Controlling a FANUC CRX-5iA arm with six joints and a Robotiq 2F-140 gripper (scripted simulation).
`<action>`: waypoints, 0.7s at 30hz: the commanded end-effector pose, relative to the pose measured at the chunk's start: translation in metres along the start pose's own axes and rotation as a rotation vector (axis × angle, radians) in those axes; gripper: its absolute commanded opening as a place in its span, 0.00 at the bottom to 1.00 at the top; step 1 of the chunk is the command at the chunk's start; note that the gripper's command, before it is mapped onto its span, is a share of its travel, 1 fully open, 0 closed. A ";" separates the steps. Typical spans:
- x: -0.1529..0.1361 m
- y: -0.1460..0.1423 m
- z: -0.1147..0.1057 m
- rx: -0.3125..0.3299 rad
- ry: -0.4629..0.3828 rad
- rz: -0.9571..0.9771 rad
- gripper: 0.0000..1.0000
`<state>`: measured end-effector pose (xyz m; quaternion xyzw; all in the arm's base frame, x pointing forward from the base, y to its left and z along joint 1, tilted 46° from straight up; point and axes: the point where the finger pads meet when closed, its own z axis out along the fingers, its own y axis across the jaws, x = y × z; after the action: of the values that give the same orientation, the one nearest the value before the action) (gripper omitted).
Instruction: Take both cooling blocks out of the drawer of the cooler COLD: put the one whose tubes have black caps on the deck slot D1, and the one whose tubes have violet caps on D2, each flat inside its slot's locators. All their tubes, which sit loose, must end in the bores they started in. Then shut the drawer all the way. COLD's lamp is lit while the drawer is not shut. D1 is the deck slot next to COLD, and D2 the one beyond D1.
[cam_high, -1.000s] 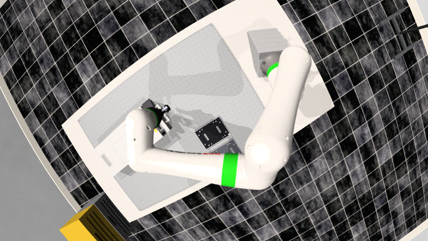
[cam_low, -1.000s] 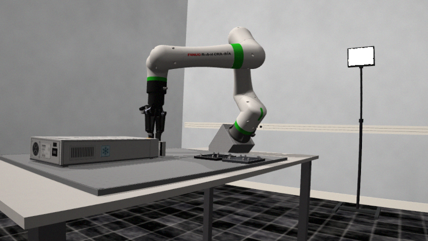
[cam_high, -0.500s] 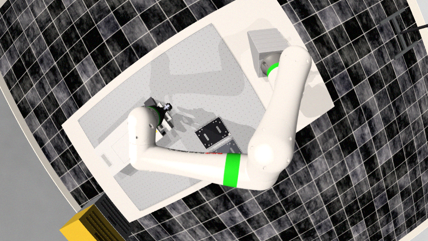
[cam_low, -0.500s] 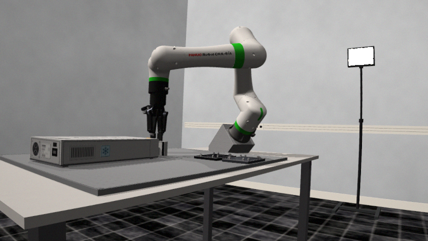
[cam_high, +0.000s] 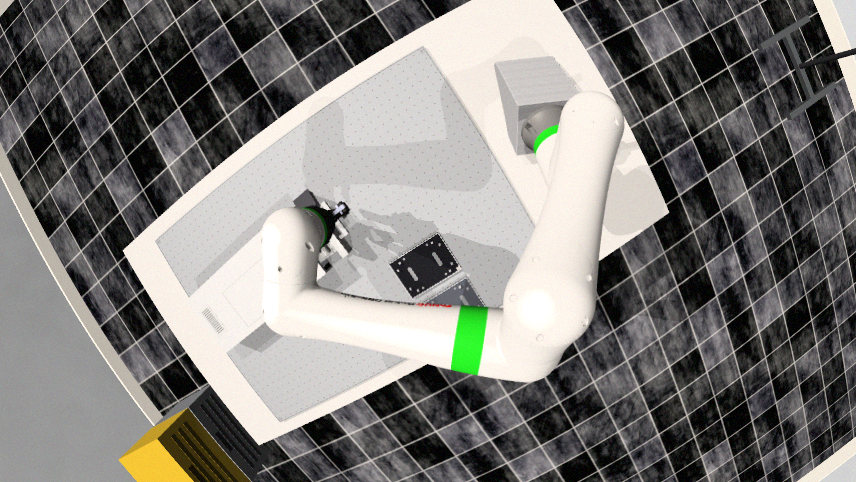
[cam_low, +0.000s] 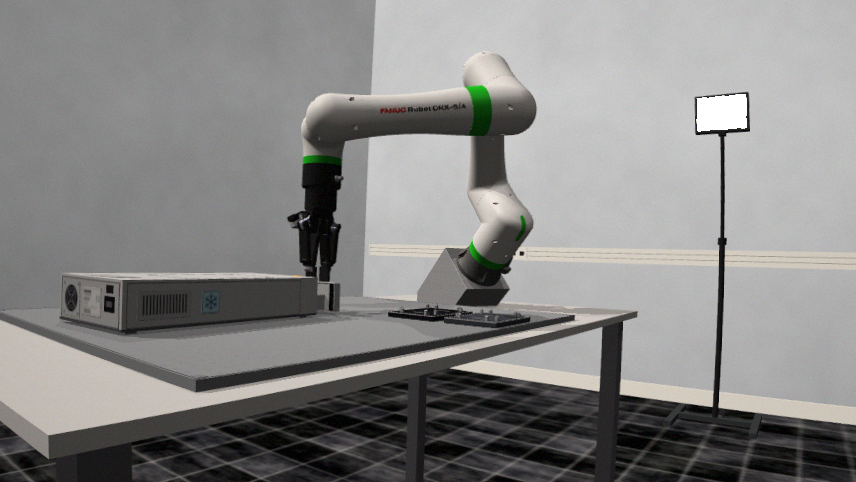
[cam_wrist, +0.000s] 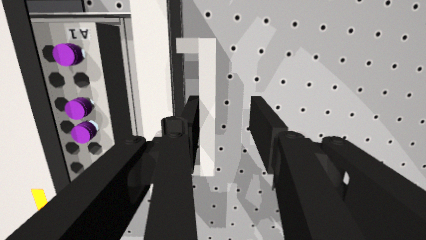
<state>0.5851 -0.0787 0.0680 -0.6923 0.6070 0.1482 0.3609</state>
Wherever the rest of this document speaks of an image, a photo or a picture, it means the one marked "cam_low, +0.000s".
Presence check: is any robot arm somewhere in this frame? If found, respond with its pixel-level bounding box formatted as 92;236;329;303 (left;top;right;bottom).
301;51;537;286

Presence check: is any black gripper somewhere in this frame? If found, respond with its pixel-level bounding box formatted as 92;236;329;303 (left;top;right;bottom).
297;188;341;282

